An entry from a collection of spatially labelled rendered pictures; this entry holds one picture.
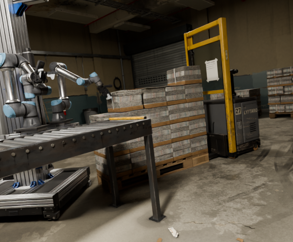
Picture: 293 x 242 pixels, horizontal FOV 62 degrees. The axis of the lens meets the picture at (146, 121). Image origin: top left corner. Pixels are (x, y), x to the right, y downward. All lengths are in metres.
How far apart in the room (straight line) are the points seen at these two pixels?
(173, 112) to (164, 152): 0.50
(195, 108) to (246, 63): 6.07
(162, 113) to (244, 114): 1.28
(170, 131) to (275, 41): 6.47
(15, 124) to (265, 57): 7.77
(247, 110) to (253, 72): 5.39
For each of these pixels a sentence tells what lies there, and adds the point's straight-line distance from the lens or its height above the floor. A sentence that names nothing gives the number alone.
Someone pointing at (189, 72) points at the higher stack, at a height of 1.21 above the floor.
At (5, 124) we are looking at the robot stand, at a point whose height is 0.86.
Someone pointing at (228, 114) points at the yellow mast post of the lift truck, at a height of 0.61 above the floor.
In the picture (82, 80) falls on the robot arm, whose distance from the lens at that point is 2.63.
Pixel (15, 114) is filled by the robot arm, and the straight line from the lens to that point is 2.31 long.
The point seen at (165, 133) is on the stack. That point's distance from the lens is 2.93.
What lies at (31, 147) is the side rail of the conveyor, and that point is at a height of 0.79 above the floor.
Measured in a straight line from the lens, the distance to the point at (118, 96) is 2.66.
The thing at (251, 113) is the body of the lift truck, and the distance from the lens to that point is 3.80.
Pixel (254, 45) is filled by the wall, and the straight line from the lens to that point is 9.10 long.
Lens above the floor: 0.97
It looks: 6 degrees down
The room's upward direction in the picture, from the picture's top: 7 degrees counter-clockwise
